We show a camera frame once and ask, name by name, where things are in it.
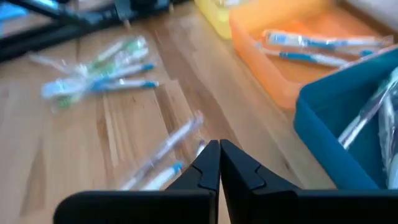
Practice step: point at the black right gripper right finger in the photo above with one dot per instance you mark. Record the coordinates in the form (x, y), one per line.
(248, 202)

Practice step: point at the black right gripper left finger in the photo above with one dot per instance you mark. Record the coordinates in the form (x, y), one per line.
(192, 205)

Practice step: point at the teal plastic bin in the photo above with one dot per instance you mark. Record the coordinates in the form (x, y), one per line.
(320, 130)

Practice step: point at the orange plastic bin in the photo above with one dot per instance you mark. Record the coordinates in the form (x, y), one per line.
(264, 71)

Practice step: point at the yellow plastic bin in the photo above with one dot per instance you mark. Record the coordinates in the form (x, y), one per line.
(214, 15)

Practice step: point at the black aluminium table frame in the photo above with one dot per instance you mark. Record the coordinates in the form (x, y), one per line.
(62, 28)

